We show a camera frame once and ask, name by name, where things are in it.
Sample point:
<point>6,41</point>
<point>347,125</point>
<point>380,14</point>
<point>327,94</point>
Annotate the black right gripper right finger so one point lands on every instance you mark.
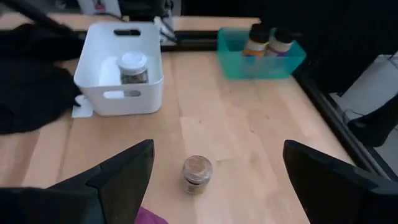
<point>335,193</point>

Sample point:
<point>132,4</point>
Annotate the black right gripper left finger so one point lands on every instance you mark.
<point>109,193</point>

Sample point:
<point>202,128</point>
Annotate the small clear glass jar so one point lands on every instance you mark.
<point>196,174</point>

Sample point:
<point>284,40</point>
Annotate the white-lidded glass spice jar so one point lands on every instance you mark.
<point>132,60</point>

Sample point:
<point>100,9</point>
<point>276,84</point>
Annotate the black-lidded jar purple label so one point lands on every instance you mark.
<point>280,43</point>

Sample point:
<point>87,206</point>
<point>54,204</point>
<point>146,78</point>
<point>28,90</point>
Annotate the black-lidded jar orange label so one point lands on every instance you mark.
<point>256,43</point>

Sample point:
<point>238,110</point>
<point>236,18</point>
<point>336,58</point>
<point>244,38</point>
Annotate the purple cloth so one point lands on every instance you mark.
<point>149,217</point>

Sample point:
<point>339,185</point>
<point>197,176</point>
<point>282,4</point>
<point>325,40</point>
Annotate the white paper tag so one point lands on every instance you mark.
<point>81,109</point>

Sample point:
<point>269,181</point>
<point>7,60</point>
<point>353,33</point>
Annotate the white plastic bin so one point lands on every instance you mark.
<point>130,99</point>

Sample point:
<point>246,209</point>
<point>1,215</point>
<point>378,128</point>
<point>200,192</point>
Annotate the black cloth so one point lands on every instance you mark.
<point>31,87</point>

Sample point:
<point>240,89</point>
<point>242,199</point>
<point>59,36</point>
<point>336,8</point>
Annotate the mint green plastic bin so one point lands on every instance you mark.
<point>255,68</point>

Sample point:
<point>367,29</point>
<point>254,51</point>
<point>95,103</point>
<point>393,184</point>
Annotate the black aluminium table frame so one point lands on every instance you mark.
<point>334,123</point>

